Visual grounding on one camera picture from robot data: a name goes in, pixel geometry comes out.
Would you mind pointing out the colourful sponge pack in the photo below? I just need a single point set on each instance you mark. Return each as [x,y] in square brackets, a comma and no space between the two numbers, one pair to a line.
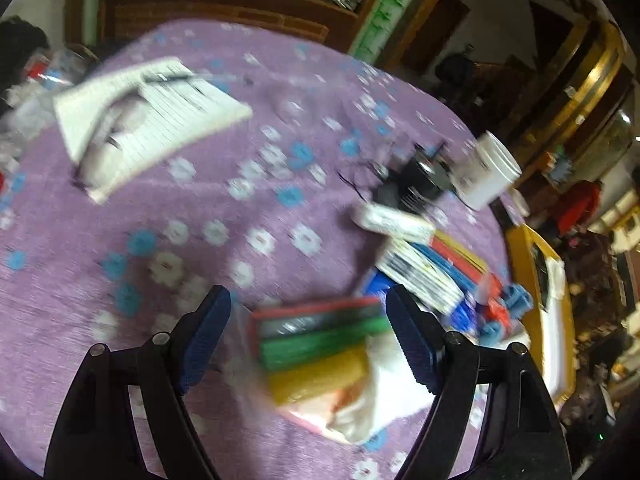
[314,349]

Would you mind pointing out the black snack packet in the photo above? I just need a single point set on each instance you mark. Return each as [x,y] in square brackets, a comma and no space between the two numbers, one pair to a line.
[541,275]

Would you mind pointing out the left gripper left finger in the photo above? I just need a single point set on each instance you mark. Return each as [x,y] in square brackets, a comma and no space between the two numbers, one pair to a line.
[197,335]

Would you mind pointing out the white notebook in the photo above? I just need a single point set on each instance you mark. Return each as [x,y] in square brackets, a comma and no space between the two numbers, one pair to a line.
[180,107]

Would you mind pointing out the eyeglasses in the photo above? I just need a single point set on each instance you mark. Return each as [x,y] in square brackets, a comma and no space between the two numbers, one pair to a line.
[103,155]

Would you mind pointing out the white folded cloth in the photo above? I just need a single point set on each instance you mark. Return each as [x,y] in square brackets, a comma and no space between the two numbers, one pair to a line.
[355,415]

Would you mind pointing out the purple floral tablecloth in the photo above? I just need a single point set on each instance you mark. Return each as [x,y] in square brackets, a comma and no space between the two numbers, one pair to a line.
[262,208]

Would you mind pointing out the yellow cardboard box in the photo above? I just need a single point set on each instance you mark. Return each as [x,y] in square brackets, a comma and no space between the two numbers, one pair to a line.
[550,324]

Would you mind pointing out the black motor part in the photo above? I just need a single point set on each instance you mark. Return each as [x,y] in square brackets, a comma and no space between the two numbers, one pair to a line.
[416,185]

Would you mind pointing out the white plastic jar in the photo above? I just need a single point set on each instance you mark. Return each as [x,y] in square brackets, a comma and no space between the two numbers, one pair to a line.
[485,173]

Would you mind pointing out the black bag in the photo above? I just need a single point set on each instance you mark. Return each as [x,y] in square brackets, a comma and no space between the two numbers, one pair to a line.
[19,40]

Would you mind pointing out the white cloth rag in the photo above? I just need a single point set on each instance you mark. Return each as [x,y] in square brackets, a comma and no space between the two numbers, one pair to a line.
[556,281]

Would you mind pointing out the small white tissue packet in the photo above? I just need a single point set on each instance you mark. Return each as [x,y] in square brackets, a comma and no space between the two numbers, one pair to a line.
[393,222]

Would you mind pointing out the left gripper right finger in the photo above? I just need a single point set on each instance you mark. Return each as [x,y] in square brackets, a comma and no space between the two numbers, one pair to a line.
[420,336]

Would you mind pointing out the wooden sideboard cabinet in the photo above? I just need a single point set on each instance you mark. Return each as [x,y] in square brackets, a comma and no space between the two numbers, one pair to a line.
[312,20]

